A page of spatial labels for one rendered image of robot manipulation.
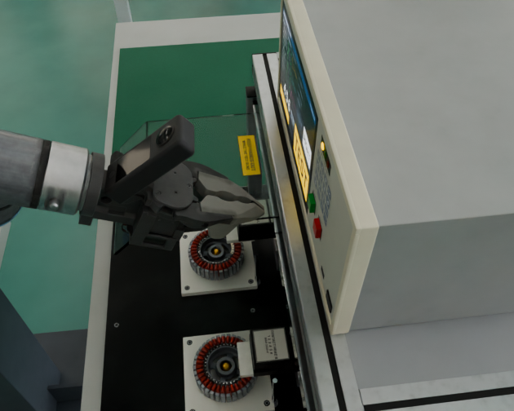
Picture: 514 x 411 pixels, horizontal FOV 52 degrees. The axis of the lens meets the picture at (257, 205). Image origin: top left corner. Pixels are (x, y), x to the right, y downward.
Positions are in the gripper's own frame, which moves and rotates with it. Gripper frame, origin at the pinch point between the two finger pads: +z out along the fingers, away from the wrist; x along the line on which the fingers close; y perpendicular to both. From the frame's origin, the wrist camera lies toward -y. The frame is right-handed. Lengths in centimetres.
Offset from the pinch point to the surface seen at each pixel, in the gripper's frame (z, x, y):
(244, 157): 5.5, -20.6, 10.9
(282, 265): 9.6, -0.4, 11.6
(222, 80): 19, -84, 40
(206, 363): 7.4, 3.2, 37.6
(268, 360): 14.3, 6.2, 28.3
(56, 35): -28, -237, 144
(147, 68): -1, -92, 49
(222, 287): 12.4, -13.5, 39.0
